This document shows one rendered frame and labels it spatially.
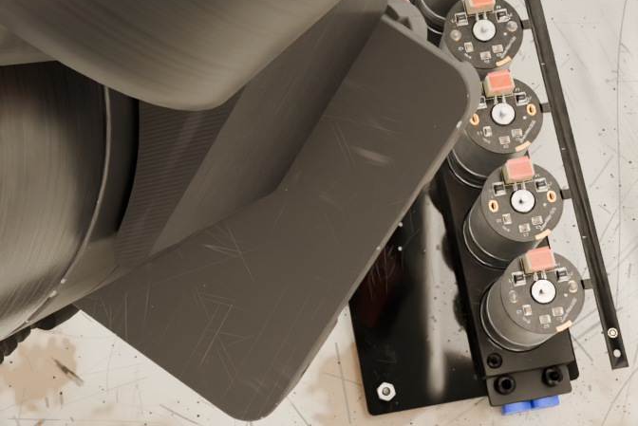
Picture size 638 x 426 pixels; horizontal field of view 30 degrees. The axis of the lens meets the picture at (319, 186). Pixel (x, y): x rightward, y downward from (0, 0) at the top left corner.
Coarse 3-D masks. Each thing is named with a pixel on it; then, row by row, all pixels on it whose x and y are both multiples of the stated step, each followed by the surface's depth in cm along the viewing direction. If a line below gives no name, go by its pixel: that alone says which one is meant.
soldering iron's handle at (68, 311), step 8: (56, 312) 22; (64, 312) 22; (72, 312) 22; (40, 320) 22; (48, 320) 22; (56, 320) 22; (64, 320) 22; (24, 328) 22; (32, 328) 22; (40, 328) 23; (48, 328) 22; (16, 336) 22; (24, 336) 22; (0, 344) 21; (8, 344) 21; (16, 344) 22; (0, 352) 21; (8, 352) 22; (0, 360) 21
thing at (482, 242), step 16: (528, 192) 36; (480, 208) 36; (512, 208) 36; (528, 208) 36; (464, 224) 40; (480, 224) 37; (464, 240) 40; (480, 240) 38; (496, 240) 37; (480, 256) 39; (496, 256) 38; (512, 256) 38
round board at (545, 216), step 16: (496, 176) 36; (544, 176) 36; (496, 192) 36; (512, 192) 36; (544, 192) 36; (560, 192) 36; (544, 208) 36; (560, 208) 36; (496, 224) 36; (512, 224) 36; (528, 224) 36; (544, 224) 36; (512, 240) 36; (528, 240) 36
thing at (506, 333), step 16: (496, 288) 37; (480, 304) 40; (496, 304) 36; (544, 304) 35; (496, 320) 37; (512, 320) 35; (496, 336) 38; (512, 336) 37; (528, 336) 36; (544, 336) 36
